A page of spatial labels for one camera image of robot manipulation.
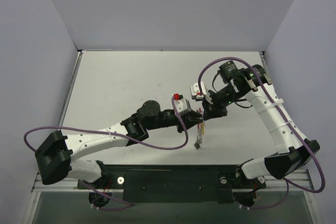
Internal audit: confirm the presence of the red handled metal key organizer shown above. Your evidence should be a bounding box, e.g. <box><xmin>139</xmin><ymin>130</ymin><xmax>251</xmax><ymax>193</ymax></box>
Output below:
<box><xmin>194</xmin><ymin>108</ymin><xmax>207</xmax><ymax>146</ymax></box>

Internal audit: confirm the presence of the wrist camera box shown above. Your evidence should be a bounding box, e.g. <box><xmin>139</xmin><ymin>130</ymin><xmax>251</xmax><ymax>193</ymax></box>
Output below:
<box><xmin>173</xmin><ymin>93</ymin><xmax>192</xmax><ymax>116</ymax></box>
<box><xmin>190</xmin><ymin>82</ymin><xmax>212</xmax><ymax>104</ymax></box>

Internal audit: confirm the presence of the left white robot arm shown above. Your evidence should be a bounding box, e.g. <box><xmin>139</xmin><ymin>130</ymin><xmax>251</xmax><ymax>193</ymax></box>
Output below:
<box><xmin>35</xmin><ymin>99</ymin><xmax>202</xmax><ymax>188</ymax></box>

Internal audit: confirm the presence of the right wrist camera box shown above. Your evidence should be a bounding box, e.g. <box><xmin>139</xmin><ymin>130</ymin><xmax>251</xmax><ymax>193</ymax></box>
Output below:
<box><xmin>190</xmin><ymin>82</ymin><xmax>212</xmax><ymax>104</ymax></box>

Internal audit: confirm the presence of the aluminium rail frame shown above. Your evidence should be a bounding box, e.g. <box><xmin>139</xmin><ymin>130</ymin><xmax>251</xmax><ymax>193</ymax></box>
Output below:
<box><xmin>31</xmin><ymin>50</ymin><xmax>315</xmax><ymax>193</ymax></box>

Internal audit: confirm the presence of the purple cable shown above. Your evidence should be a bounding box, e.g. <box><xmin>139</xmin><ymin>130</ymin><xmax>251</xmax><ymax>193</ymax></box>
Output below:
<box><xmin>198</xmin><ymin>56</ymin><xmax>326</xmax><ymax>211</ymax></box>
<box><xmin>23</xmin><ymin>97</ymin><xmax>189</xmax><ymax>211</ymax></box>

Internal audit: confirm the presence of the black key tag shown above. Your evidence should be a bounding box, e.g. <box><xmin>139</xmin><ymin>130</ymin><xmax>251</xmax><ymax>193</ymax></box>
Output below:
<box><xmin>194</xmin><ymin>143</ymin><xmax>201</xmax><ymax>150</ymax></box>

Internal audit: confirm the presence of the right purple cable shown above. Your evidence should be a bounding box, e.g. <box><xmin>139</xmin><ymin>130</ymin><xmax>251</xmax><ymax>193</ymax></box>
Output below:
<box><xmin>198</xmin><ymin>56</ymin><xmax>326</xmax><ymax>211</ymax></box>

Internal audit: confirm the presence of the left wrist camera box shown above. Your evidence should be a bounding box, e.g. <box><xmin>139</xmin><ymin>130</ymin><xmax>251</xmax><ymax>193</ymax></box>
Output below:
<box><xmin>173</xmin><ymin>93</ymin><xmax>192</xmax><ymax>116</ymax></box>

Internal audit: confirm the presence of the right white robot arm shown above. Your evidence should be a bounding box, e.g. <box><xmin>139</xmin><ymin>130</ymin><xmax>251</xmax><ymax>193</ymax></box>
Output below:
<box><xmin>194</xmin><ymin>60</ymin><xmax>320</xmax><ymax>187</ymax></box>

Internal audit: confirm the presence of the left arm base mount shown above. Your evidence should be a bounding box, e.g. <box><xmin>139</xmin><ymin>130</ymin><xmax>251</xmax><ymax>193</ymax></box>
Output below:
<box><xmin>78</xmin><ymin>177</ymin><xmax>128</xmax><ymax>211</ymax></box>

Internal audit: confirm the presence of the yellow tag key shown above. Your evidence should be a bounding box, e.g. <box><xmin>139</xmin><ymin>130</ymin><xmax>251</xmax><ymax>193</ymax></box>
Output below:
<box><xmin>199</xmin><ymin>122</ymin><xmax>205</xmax><ymax>135</ymax></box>

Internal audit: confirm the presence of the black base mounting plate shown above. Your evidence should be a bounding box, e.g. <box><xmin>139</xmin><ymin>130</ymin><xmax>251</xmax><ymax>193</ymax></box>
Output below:
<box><xmin>76</xmin><ymin>165</ymin><xmax>266</xmax><ymax>205</ymax></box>

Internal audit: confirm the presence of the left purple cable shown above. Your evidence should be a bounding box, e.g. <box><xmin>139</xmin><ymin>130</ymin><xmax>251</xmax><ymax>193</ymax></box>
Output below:
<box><xmin>23</xmin><ymin>97</ymin><xmax>189</xmax><ymax>211</ymax></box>

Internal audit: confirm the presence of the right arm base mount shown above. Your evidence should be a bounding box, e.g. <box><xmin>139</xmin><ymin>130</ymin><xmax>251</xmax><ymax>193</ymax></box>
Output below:
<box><xmin>217</xmin><ymin>167</ymin><xmax>266</xmax><ymax>208</ymax></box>

